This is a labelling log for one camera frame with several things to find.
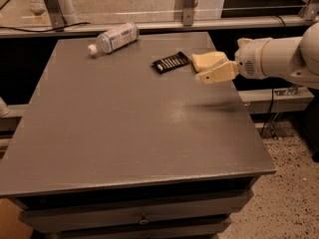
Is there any metal upright bracket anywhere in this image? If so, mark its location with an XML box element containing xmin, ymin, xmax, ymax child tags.
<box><xmin>182</xmin><ymin>0</ymin><xmax>195</xmax><ymax>26</ymax></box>

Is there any black cable at right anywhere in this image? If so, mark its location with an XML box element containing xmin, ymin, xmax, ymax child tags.
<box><xmin>260</xmin><ymin>15</ymin><xmax>287</xmax><ymax>137</ymax></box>

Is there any black cable on ledge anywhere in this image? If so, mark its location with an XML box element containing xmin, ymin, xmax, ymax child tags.
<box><xmin>0</xmin><ymin>21</ymin><xmax>92</xmax><ymax>34</ymax></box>

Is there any grey drawer cabinet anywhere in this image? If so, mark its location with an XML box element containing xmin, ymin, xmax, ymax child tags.
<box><xmin>0</xmin><ymin>32</ymin><xmax>275</xmax><ymax>239</ymax></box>

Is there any yellow sponge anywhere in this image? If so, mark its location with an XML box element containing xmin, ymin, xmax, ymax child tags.
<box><xmin>191</xmin><ymin>51</ymin><xmax>228</xmax><ymax>73</ymax></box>

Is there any black rxbar chocolate wrapper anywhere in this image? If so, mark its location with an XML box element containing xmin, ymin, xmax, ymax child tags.
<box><xmin>153</xmin><ymin>52</ymin><xmax>190</xmax><ymax>74</ymax></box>

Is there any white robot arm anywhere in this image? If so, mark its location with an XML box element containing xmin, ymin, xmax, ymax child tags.
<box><xmin>191</xmin><ymin>23</ymin><xmax>319</xmax><ymax>89</ymax></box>

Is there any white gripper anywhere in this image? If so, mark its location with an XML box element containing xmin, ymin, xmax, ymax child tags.
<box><xmin>195</xmin><ymin>38</ymin><xmax>271</xmax><ymax>84</ymax></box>

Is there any clear plastic water bottle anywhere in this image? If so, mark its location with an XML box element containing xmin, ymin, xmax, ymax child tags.
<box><xmin>88</xmin><ymin>22</ymin><xmax>140</xmax><ymax>55</ymax></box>

